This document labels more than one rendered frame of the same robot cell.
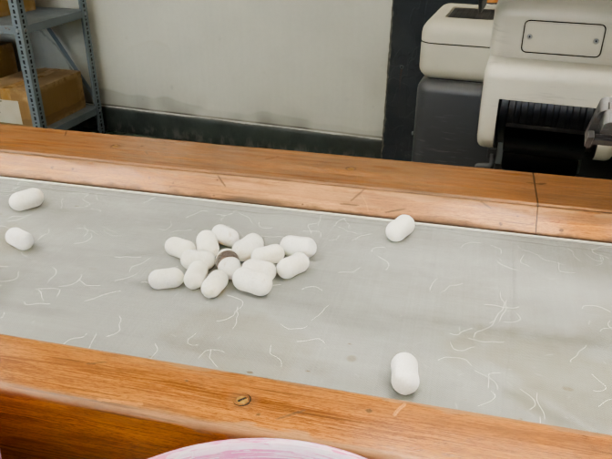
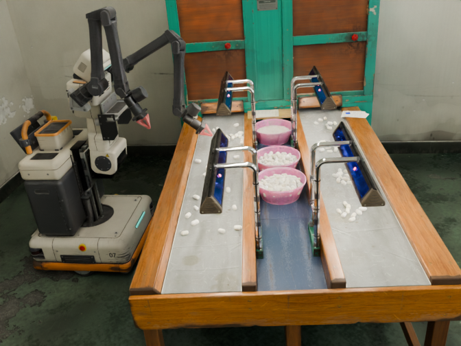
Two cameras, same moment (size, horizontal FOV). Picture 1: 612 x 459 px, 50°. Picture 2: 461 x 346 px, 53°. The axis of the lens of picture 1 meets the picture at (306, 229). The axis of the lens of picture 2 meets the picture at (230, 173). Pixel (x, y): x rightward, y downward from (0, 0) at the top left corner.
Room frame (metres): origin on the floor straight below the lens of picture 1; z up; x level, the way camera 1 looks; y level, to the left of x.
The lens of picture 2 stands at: (0.81, 2.31, 1.91)
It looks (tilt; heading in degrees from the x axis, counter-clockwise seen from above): 27 degrees down; 260
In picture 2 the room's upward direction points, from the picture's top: 5 degrees counter-clockwise
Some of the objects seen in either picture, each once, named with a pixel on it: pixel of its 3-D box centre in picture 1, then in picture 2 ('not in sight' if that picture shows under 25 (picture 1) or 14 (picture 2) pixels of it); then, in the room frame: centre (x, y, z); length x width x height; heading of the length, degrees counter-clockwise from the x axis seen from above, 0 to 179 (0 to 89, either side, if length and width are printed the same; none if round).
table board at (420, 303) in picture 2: not in sight; (293, 307); (0.41, 1.08, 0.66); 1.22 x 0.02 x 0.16; 167
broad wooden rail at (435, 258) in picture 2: not in sight; (381, 179); (-0.34, 0.32, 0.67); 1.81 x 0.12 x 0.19; 77
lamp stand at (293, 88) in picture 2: not in sight; (306, 115); (-0.10, -0.18, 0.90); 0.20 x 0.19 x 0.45; 77
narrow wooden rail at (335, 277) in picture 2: not in sight; (309, 176); (0.04, 0.23, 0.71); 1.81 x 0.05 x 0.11; 77
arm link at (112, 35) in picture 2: not in sight; (115, 53); (0.94, -0.13, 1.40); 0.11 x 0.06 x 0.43; 71
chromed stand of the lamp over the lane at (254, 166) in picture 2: not in sight; (237, 202); (0.52, 0.67, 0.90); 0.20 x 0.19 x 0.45; 77
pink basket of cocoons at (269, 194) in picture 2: not in sight; (280, 187); (0.22, 0.30, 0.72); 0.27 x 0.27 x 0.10
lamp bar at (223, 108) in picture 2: not in sight; (225, 91); (0.37, -0.30, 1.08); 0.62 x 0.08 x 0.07; 77
